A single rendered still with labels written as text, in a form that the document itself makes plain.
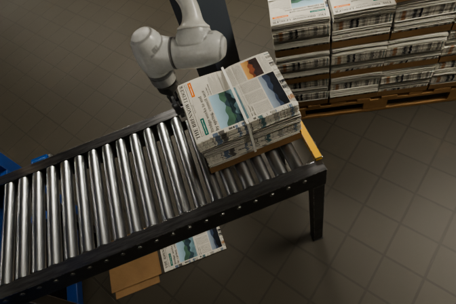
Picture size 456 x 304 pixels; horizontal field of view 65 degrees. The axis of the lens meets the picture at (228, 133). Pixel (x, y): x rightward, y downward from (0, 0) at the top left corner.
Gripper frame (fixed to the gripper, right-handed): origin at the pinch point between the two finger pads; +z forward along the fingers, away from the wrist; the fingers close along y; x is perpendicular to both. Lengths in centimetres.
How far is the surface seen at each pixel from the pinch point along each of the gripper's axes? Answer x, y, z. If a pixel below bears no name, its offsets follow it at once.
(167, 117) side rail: 8.3, 12.6, 13.0
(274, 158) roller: -26.9, -26.2, 13.0
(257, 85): -29.7, -9.0, -10.1
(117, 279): 74, -18, 93
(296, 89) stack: -63, 39, 62
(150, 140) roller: 17.9, 4.4, 13.1
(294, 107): -37.6, -22.9, -8.8
